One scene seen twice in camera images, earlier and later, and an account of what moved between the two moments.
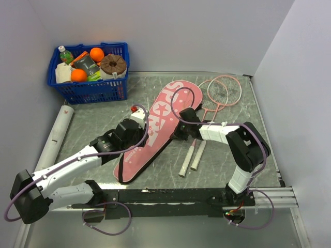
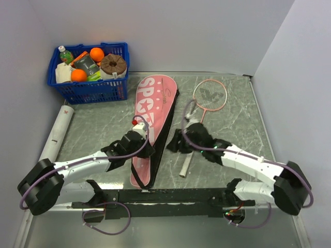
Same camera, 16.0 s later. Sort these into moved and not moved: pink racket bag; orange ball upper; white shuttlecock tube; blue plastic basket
Moved: pink racket bag
Not moved: blue plastic basket; white shuttlecock tube; orange ball upper
